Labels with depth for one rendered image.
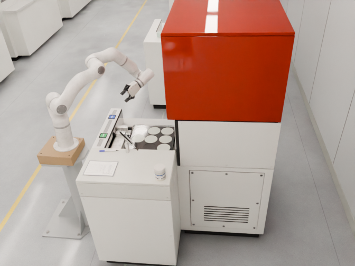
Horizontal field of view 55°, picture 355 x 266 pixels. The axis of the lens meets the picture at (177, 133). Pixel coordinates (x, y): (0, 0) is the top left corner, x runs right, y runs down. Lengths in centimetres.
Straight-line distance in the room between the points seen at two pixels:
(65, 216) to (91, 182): 119
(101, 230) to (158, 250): 45
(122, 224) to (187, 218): 63
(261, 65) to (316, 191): 189
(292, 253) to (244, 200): 65
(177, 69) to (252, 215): 139
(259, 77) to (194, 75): 38
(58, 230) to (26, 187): 78
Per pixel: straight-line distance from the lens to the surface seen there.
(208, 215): 289
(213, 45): 202
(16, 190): 397
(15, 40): 697
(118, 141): 273
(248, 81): 212
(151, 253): 277
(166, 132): 273
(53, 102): 254
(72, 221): 341
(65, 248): 326
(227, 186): 264
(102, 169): 237
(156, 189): 223
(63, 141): 271
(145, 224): 251
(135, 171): 230
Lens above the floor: 250
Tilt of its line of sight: 36 degrees down
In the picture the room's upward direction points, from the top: 3 degrees counter-clockwise
